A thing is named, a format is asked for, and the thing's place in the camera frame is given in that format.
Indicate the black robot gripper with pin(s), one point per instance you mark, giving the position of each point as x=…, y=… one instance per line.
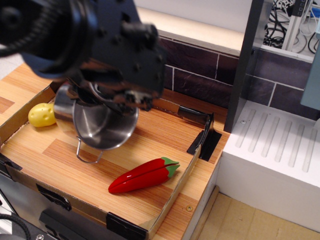
x=118, y=61

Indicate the stainless steel pot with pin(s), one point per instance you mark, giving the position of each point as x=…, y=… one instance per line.
x=98, y=126

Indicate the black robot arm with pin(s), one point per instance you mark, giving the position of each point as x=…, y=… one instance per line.
x=40, y=31

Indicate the cardboard fence with black tape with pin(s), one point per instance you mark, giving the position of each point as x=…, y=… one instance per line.
x=60, y=184

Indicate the yellow toy potato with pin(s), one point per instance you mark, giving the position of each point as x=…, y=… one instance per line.
x=42, y=115

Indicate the red toy chili pepper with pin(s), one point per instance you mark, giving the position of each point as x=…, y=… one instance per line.
x=149, y=174

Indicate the light wooden shelf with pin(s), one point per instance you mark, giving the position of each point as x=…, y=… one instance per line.
x=194, y=33

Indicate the dark grey vertical panel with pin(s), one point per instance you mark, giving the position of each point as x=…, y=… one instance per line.
x=252, y=42

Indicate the white sink drainboard unit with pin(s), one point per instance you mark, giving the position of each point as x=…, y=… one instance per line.
x=271, y=162

